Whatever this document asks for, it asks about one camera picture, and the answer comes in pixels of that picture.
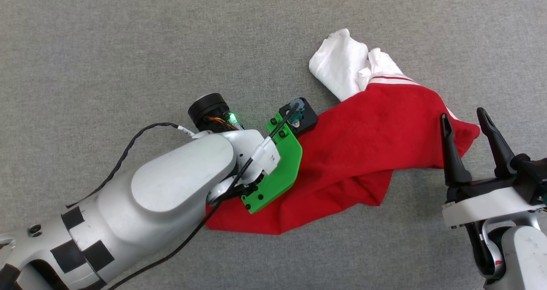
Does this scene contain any grey fabric sofa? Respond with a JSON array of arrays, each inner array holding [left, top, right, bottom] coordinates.
[[0, 0, 547, 290]]

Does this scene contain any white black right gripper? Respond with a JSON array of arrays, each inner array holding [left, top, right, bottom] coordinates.
[[440, 107, 541, 229]]

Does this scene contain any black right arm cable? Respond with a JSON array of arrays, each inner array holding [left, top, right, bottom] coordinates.
[[465, 222, 503, 280]]

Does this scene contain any red white basketball jersey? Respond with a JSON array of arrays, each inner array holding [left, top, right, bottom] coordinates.
[[205, 28, 481, 235]]

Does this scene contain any white cable label tape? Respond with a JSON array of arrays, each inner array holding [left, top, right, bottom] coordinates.
[[250, 137, 281, 174]]

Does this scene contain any thin black motor cable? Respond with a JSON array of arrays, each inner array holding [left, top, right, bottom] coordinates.
[[65, 122, 195, 208]]

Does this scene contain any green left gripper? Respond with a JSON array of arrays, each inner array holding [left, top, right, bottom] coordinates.
[[220, 112, 303, 215]]

